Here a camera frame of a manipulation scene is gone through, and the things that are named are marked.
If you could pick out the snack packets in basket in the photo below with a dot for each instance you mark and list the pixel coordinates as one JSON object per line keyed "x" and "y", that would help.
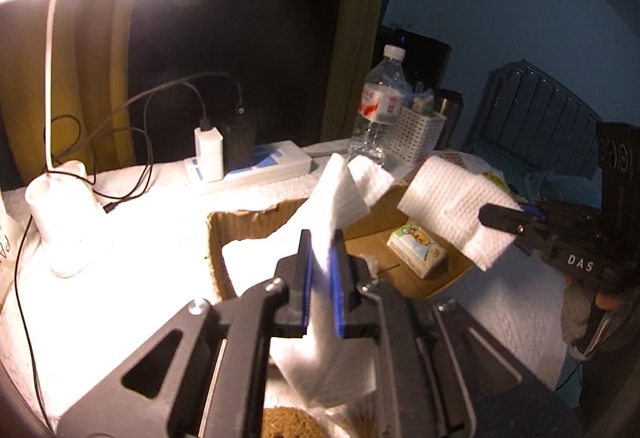
{"x": 422, "y": 98}

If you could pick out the yellow-green curtain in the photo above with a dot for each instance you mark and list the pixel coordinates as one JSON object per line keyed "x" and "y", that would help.
{"x": 107, "y": 83}
{"x": 357, "y": 18}

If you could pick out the dark slatted headboard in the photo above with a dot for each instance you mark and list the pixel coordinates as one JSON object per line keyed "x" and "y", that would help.
{"x": 535, "y": 118}

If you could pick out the person's right hand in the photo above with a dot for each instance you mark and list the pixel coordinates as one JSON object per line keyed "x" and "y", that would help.
{"x": 609, "y": 301}

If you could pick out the black power adapter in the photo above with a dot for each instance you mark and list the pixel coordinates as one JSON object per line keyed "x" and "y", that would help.
{"x": 239, "y": 143}

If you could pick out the dark metal thermos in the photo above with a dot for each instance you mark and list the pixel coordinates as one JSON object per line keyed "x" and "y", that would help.
{"x": 449, "y": 113}

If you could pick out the white charger adapter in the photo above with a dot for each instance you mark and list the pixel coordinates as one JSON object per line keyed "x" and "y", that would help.
{"x": 209, "y": 153}

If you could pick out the white textured table cover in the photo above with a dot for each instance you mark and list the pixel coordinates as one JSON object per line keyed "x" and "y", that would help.
{"x": 150, "y": 258}

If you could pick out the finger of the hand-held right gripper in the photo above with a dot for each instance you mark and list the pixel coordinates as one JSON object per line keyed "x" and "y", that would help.
{"x": 502, "y": 218}

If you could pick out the brown cardboard box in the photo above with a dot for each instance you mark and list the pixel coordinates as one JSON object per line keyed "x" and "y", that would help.
{"x": 370, "y": 233}

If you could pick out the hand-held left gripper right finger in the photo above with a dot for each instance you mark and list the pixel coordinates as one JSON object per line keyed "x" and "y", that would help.
{"x": 337, "y": 295}

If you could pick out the white perforated basket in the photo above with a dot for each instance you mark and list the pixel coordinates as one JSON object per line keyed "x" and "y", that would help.
{"x": 417, "y": 135}

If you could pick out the white printed paper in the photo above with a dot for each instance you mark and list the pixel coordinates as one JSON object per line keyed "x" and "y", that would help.
{"x": 9, "y": 248}

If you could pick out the black appliance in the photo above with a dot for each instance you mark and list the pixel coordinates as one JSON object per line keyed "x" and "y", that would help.
{"x": 417, "y": 55}

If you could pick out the green tissue packet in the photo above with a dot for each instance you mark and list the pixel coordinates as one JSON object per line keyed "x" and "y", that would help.
{"x": 417, "y": 250}

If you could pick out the long white paper towel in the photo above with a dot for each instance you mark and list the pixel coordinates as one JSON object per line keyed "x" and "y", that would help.
{"x": 330, "y": 198}

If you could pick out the white desk lamp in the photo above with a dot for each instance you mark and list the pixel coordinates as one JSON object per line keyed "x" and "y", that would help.
{"x": 65, "y": 218}

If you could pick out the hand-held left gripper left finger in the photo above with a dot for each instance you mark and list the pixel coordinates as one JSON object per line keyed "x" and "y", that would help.
{"x": 308, "y": 290}

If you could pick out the white power strip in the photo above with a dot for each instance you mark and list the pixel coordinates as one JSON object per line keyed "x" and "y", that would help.
{"x": 280, "y": 160}

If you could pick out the person's right forearm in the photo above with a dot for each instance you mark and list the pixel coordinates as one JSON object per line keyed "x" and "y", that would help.
{"x": 576, "y": 315}

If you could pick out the clear plastic water bottle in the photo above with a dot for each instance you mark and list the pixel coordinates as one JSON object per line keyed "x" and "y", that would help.
{"x": 376, "y": 118}

